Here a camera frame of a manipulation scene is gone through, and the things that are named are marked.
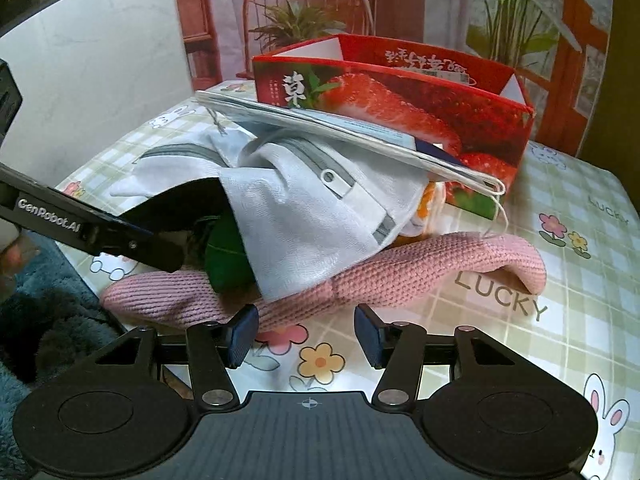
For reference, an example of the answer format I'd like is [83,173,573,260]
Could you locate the person's left hand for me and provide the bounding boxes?
[0,220,38,301]

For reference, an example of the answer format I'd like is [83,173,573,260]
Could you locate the green plaid tablecloth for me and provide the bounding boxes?
[56,99,639,479]

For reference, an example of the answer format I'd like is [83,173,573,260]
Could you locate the pink knitted sleeve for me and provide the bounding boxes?
[101,232,547,332]

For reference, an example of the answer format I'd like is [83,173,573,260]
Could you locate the green fabric piece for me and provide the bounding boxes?
[204,212,255,294]

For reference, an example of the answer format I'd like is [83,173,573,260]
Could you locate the dark blue fluffy rug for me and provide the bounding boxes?
[1,231,124,479]

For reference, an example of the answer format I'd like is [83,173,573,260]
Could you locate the printed room scene backdrop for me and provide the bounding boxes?
[177,0,613,155]

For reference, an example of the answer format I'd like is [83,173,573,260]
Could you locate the red strawberry cardboard box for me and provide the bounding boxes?
[252,34,534,188]

